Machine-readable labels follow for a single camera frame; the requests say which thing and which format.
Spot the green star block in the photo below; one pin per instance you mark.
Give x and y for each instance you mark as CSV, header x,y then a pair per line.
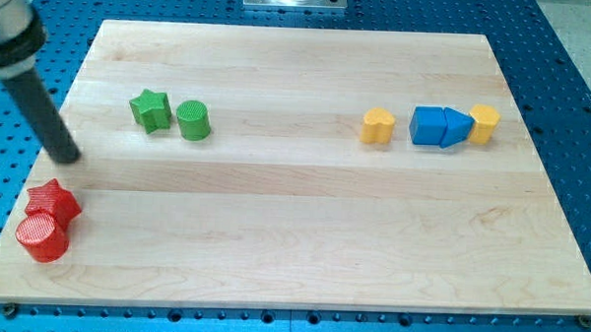
x,y
151,110

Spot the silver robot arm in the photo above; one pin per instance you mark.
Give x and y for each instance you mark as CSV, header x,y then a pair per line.
x,y
21,36

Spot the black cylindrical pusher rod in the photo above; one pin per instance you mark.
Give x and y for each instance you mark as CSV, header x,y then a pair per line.
x,y
33,101

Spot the yellow heart block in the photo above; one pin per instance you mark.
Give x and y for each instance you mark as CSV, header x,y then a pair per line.
x,y
377,126

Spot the green cylinder block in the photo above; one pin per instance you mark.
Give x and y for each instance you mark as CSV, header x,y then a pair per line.
x,y
193,120

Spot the red cylinder block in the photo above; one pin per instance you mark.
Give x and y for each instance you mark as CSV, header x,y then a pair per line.
x,y
42,237

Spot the board corner screw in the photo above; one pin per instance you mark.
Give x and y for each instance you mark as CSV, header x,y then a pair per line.
x,y
9,310
584,321

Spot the left board corner screw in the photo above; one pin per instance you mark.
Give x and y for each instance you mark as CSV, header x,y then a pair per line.
x,y
9,310

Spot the yellow hexagon block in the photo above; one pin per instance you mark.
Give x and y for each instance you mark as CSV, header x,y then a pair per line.
x,y
486,119

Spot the right board corner screw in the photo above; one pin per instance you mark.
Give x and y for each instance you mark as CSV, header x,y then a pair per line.
x,y
584,321

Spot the blue triangle block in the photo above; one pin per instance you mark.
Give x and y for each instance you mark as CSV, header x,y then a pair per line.
x,y
458,127

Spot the blue cube block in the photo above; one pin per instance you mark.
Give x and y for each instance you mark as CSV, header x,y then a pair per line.
x,y
428,125

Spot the light wooden board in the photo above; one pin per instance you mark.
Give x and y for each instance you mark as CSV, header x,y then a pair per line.
x,y
282,205

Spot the red star block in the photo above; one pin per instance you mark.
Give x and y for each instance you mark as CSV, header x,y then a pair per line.
x,y
53,200

